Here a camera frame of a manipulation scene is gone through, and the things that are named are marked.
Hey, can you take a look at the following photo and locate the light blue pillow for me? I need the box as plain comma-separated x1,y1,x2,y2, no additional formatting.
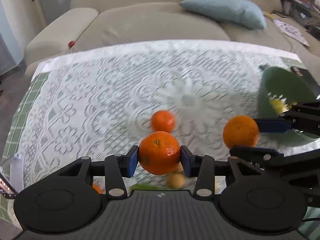
179,0,267,30

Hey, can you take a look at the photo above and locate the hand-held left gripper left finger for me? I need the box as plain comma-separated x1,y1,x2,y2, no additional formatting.
54,145,139,200

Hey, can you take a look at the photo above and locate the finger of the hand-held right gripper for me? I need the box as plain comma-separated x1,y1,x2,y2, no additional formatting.
252,101,320,137
229,145,320,207

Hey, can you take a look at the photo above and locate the green fruit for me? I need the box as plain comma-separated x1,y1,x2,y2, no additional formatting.
129,183,163,191

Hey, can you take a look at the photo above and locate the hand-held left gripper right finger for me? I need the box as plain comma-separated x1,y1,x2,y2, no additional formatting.
180,145,263,200

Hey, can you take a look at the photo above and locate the yellow pear fruit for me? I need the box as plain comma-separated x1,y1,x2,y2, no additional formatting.
269,99,292,115

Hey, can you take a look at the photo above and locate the white printed cloth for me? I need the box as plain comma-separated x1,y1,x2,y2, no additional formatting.
272,19,310,47

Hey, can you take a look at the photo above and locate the beige sofa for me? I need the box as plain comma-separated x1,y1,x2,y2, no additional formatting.
24,0,320,74

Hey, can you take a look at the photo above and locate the white lace tablecloth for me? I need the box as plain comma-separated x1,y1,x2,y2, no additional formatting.
15,39,300,230

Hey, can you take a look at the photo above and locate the green colander bowl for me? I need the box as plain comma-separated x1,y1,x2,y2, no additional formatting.
257,66,320,140

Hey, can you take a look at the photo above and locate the white door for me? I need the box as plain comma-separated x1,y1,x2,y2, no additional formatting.
0,0,48,75

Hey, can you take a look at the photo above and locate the black notebook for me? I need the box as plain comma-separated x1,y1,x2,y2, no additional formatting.
290,66,319,88

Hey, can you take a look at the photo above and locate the white plastic object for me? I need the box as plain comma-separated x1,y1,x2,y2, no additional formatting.
0,153,24,199

